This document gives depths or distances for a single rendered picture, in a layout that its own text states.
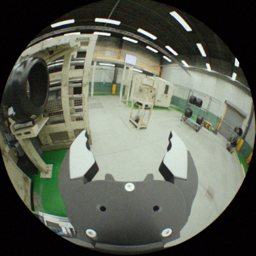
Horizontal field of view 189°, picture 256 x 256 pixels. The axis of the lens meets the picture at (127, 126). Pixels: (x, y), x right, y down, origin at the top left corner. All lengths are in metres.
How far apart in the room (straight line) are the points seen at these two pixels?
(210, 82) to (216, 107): 2.74
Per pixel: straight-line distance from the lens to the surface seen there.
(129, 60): 4.27
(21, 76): 0.71
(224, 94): 10.59
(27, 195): 1.59
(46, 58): 1.28
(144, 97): 4.36
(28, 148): 1.24
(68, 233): 0.57
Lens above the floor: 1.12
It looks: 29 degrees down
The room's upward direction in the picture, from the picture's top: 9 degrees clockwise
